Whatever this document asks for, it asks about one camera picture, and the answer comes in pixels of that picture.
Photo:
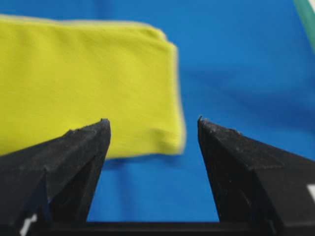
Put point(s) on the blue table cloth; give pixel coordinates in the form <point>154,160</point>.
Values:
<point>244,64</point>

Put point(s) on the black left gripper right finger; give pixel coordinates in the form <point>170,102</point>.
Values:
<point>259,189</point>

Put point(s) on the yellow-green microfiber towel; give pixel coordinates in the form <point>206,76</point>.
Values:
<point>57,76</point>

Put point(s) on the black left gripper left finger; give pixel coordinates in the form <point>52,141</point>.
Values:
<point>53,181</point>

